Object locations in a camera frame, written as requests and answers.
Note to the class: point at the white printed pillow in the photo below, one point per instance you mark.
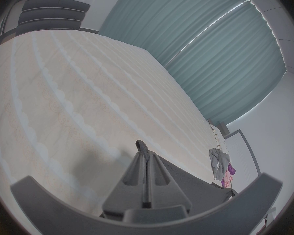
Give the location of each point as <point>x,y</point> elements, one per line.
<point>218,136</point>

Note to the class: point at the black chest of drawers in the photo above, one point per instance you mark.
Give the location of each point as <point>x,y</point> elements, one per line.
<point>54,13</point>

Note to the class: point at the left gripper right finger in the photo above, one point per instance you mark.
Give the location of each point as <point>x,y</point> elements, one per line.
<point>164,194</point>

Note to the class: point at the black T-shirt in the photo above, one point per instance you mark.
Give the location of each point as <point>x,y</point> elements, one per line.
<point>198,187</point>

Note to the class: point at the bed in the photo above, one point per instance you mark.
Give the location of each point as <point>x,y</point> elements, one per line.
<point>88,94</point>

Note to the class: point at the grey garment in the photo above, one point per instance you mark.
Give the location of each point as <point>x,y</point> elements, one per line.
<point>218,163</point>

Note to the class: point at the blue-green curtain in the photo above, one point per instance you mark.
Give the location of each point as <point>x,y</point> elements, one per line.
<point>166,16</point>
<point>235,65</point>

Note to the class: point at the grey bedside table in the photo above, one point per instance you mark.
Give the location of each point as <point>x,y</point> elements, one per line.
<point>224,128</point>

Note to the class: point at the pile of clothes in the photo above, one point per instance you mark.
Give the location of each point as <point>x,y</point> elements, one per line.
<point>227,177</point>

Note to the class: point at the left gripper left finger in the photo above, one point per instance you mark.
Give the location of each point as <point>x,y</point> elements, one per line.
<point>132,192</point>

